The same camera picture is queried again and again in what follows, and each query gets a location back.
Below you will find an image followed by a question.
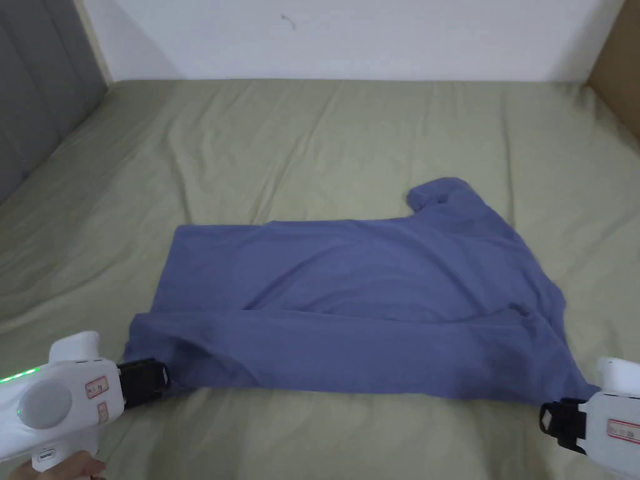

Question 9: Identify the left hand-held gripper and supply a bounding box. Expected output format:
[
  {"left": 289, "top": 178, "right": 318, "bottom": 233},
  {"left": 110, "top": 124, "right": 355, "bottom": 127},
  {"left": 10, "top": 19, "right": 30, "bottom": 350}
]
[{"left": 0, "top": 329, "right": 173, "bottom": 473}]

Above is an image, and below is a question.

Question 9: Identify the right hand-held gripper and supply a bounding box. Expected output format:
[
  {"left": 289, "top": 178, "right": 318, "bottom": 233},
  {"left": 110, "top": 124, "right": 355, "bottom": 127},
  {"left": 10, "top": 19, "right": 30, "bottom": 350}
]
[{"left": 538, "top": 356, "right": 640, "bottom": 480}]

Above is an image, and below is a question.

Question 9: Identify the blue shirt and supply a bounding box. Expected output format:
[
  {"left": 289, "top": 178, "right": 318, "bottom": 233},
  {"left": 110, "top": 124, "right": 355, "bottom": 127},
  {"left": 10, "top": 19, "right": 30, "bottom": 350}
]
[{"left": 123, "top": 176, "right": 602, "bottom": 405}]

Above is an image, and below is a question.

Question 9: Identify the person's left hand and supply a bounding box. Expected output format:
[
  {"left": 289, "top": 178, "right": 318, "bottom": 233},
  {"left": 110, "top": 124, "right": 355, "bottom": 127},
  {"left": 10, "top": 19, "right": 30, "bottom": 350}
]
[{"left": 0, "top": 449, "right": 107, "bottom": 480}]

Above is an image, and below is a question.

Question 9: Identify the bed with pale green sheet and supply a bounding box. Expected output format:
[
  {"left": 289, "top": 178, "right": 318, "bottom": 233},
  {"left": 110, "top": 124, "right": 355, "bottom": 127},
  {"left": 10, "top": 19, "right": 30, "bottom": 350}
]
[{"left": 0, "top": 77, "right": 640, "bottom": 480}]

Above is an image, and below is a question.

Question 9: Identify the grey padded headboard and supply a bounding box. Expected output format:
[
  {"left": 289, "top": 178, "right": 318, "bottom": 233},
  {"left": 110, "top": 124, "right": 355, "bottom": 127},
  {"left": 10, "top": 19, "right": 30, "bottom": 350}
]
[{"left": 0, "top": 0, "right": 109, "bottom": 207}]

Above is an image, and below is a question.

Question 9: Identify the brown board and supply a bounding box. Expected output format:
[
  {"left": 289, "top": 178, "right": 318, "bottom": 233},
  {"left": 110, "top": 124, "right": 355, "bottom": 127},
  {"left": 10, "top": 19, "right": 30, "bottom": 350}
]
[{"left": 581, "top": 0, "right": 640, "bottom": 120}]

